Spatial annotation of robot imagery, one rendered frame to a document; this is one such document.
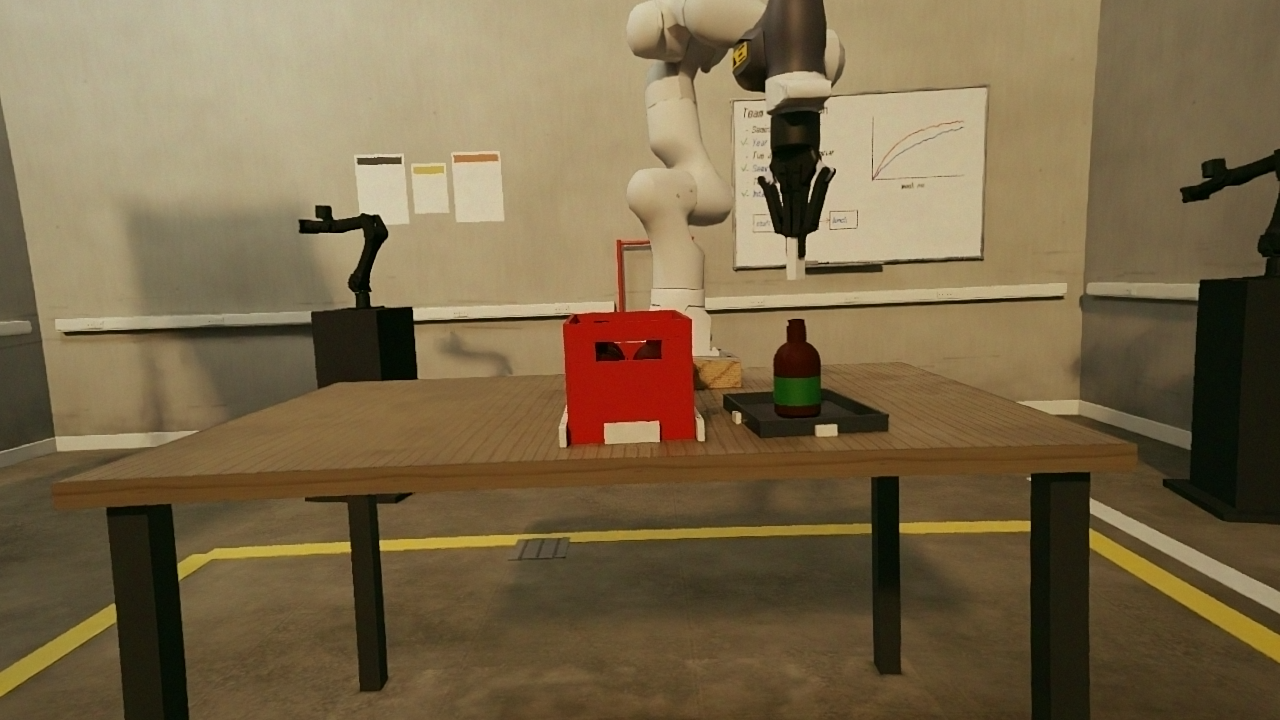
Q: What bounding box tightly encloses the red divided crate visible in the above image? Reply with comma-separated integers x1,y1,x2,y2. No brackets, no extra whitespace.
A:
563,310,695,445

